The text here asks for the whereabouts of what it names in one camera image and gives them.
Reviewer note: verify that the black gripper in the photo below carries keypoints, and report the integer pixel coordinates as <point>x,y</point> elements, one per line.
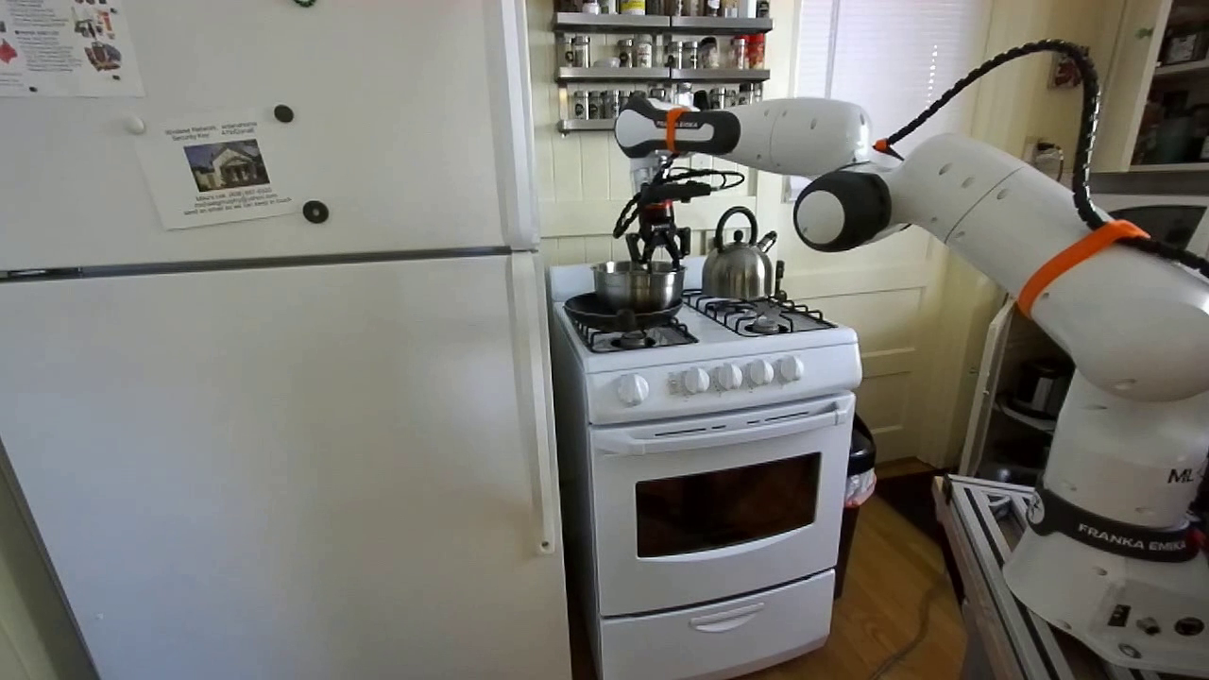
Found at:
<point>666,224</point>

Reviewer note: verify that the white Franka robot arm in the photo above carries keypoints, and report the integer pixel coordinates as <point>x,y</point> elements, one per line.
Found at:
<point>1007,202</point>

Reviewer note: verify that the black stove burner grate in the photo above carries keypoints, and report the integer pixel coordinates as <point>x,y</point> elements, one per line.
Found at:
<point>761,315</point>
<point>628,339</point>

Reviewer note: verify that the white stove knob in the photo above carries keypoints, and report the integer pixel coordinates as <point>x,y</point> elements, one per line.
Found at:
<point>694,379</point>
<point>633,388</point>
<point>758,373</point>
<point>721,377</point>
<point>787,369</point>

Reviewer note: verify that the white gas stove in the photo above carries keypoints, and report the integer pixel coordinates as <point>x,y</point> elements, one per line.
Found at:
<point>719,428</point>

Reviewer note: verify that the stainless steel pot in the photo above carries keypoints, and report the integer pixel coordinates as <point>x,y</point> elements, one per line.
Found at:
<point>641,290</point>

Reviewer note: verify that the black trash can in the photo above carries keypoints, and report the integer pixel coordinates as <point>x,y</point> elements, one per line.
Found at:
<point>860,505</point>

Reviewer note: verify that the black round fridge magnet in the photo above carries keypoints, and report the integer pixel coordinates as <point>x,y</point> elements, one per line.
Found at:
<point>284,116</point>
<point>313,212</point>

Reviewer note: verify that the white storage shelf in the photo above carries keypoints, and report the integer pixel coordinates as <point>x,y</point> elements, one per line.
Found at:
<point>1007,417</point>

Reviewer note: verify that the white refrigerator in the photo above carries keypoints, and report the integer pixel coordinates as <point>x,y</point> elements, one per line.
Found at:
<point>276,440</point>

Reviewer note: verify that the metal robot mounting cart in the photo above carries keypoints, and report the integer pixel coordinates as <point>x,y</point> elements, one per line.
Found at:
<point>985,568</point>

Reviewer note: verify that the paper with house photo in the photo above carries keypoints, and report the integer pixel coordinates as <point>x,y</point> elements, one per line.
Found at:
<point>220,171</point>

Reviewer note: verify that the white round fridge magnet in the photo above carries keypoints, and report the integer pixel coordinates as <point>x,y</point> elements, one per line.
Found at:
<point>133,126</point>

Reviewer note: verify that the open shelf cabinet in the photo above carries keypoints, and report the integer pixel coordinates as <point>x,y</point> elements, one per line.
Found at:
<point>1177,78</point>

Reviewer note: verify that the colourful printed fridge paper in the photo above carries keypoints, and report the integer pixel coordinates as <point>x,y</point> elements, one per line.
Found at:
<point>62,44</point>

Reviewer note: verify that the dark wall spice rack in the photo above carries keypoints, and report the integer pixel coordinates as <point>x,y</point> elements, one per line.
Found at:
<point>653,78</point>

